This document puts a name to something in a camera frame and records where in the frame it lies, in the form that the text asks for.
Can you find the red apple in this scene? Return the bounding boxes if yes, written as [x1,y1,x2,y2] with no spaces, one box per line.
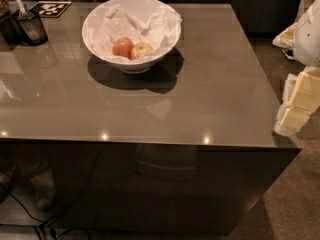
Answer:
[112,37,134,59]

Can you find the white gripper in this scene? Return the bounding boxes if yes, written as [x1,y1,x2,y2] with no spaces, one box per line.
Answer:
[272,0,320,136]

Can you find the black white marker tag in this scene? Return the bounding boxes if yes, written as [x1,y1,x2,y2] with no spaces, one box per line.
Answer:
[31,1,71,18]

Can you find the white crumpled paper towel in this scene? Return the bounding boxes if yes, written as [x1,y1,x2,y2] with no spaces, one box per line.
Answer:
[91,3,183,62]

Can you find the yellow-red apple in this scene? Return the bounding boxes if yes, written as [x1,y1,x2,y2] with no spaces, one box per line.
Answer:
[131,43,153,59]

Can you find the black floor cable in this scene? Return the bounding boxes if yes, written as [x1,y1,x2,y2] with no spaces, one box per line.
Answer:
[0,182,91,240]

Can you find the white ceramic bowl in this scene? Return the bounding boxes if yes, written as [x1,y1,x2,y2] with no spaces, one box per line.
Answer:
[81,0,183,75]

